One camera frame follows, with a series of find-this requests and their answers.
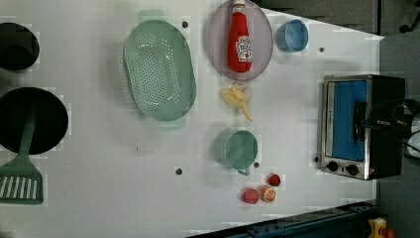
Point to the large black cylinder holder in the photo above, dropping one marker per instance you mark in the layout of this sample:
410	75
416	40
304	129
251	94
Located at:
51	123

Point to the toy strawberry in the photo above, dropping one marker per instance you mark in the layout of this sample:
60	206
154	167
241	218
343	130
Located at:
273	180

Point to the grey round plate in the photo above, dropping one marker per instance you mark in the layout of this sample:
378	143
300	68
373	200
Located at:
260	36

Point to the yellow red emergency button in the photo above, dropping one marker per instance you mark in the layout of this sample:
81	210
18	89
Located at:
379	229

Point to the peeled toy banana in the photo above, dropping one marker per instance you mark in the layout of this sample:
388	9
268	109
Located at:
236	97

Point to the toy orange half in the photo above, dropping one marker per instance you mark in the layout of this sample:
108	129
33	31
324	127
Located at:
268	193

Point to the blue bin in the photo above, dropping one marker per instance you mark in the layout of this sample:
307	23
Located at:
346	221

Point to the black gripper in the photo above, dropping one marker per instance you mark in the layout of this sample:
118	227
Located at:
395	118

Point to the black toaster oven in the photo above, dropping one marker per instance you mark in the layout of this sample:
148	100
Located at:
347	149

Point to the green mug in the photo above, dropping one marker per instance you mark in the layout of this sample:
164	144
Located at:
237	149

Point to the green slotted spatula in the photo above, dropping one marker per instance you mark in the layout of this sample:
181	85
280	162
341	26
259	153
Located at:
21	181

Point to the small black cylinder holder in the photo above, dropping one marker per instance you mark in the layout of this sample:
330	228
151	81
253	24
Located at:
19	47

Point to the green perforated colander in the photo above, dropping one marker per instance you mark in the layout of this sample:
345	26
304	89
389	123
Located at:
159	65

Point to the toy red apple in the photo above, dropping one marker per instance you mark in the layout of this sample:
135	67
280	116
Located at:
250	196

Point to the red plush ketchup bottle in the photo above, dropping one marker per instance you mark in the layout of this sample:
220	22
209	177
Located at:
240	52

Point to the blue bowl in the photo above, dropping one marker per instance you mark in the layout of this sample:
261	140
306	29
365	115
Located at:
292	36

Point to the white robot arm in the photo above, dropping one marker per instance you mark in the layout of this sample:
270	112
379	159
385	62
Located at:
414	140

